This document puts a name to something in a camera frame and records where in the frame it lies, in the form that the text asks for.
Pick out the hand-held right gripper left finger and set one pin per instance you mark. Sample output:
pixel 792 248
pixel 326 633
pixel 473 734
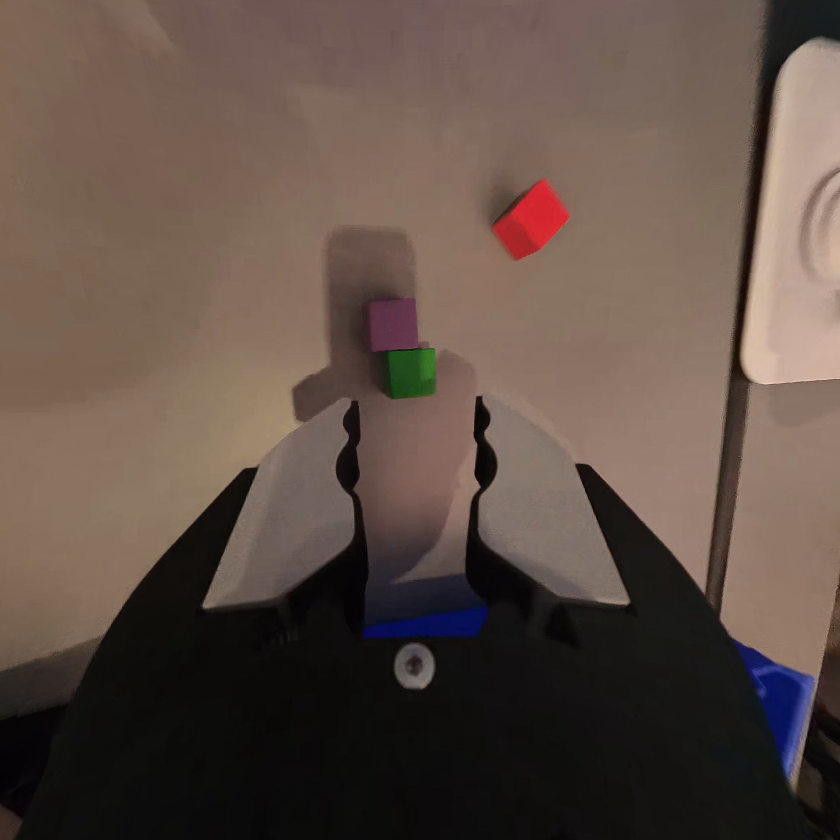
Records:
pixel 282 518

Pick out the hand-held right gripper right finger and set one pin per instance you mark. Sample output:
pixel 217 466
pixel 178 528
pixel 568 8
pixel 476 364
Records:
pixel 551 518

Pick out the blue plastic bin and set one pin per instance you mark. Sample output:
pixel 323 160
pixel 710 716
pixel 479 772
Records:
pixel 426 623

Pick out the green wooden cube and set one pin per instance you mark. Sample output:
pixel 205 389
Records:
pixel 408 374

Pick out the purple wooden cube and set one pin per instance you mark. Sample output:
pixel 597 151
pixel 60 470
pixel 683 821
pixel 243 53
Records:
pixel 392 325

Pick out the red wooden cube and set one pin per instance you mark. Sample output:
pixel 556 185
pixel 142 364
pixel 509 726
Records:
pixel 531 220

